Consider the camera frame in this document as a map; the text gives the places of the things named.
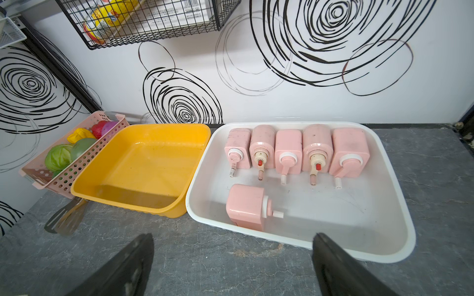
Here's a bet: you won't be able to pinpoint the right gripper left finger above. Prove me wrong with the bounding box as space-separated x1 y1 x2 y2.
68 233 154 296

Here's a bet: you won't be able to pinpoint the metal tongs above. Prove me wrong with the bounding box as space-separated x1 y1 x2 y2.
44 197 89 236

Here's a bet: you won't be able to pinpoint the pink sharpener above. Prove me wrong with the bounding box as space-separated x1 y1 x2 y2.
225 128 251 178
329 128 370 189
249 125 276 181
302 125 333 186
226 184 284 231
275 129 302 185

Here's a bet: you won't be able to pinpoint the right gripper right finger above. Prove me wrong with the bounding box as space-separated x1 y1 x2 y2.
312 233 397 296

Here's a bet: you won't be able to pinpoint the white plastic storage box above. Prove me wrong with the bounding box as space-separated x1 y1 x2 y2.
186 122 416 263

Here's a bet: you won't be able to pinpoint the pink perforated basket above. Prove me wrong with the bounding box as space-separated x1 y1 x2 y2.
19 111 129 199

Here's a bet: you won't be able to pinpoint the yellow plastic storage box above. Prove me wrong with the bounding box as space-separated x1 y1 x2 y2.
72 124 211 218

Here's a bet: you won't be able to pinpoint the light green toy apple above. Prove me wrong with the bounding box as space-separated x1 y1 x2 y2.
70 138 96 161

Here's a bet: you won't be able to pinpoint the black wire wall basket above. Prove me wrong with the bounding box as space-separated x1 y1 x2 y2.
57 0 240 50

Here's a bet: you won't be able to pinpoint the magenta toy fruit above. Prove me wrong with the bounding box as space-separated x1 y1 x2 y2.
101 121 118 136

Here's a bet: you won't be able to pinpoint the yellow red tube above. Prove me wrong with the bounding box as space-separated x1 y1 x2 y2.
82 0 141 45

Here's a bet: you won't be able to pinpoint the green toy cabbage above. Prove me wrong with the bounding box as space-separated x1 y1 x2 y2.
44 144 73 173

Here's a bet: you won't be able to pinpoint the white wire wall shelf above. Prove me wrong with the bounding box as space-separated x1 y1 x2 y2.
1 14 27 49

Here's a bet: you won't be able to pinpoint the yellow toy fruit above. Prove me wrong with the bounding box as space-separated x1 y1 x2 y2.
67 128 96 144

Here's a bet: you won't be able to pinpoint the red toy fruit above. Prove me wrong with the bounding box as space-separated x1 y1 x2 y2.
90 120 108 139

